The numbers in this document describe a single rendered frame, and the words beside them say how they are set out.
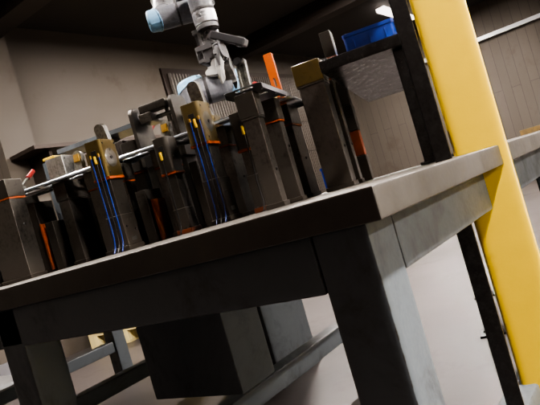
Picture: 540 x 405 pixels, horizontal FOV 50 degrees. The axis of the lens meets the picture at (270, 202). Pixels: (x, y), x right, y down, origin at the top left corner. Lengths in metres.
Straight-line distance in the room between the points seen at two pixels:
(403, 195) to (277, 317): 1.75
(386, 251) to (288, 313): 1.77
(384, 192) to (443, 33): 0.62
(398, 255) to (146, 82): 6.07
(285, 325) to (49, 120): 3.78
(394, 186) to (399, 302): 0.15
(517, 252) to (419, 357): 0.52
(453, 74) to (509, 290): 0.44
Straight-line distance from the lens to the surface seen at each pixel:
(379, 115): 10.82
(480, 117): 1.22
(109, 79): 6.37
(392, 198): 0.69
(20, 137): 5.27
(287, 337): 2.47
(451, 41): 1.24
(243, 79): 2.03
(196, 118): 1.64
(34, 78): 5.82
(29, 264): 2.04
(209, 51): 1.89
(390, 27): 1.91
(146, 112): 2.19
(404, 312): 0.75
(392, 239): 0.76
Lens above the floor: 0.71
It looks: level
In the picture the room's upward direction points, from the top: 16 degrees counter-clockwise
